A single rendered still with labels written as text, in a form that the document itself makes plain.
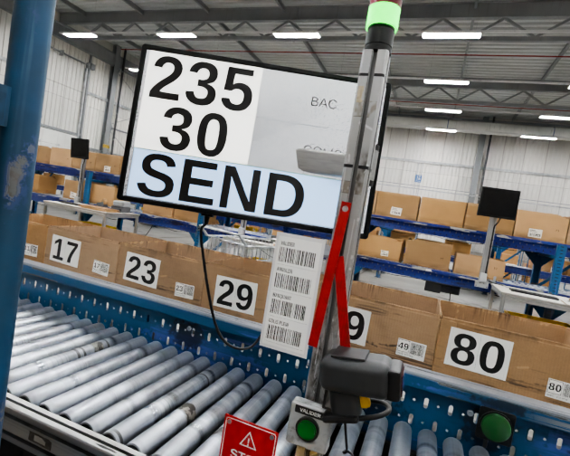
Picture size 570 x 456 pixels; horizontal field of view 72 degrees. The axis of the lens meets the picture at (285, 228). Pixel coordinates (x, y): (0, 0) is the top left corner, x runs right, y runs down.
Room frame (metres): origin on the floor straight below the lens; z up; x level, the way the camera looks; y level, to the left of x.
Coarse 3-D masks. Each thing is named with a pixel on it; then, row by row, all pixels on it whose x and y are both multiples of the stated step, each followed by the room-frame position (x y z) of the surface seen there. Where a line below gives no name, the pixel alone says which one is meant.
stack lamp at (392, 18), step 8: (376, 0) 0.63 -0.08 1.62; (384, 0) 0.62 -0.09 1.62; (392, 0) 0.62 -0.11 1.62; (400, 0) 0.63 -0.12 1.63; (376, 8) 0.63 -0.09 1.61; (384, 8) 0.62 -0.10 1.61; (392, 8) 0.62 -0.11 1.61; (400, 8) 0.64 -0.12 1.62; (368, 16) 0.64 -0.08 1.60; (376, 16) 0.63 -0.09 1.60; (384, 16) 0.62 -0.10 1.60; (392, 16) 0.62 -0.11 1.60; (368, 24) 0.64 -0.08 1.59; (392, 24) 0.63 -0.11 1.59
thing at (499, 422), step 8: (488, 416) 1.00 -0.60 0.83; (496, 416) 0.99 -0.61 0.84; (480, 424) 1.01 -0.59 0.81; (488, 424) 1.00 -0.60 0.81; (496, 424) 0.99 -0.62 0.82; (504, 424) 0.99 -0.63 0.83; (488, 432) 1.00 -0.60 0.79; (496, 432) 0.99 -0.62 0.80; (504, 432) 0.98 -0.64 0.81; (496, 440) 0.99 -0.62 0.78; (504, 440) 0.99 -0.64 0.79
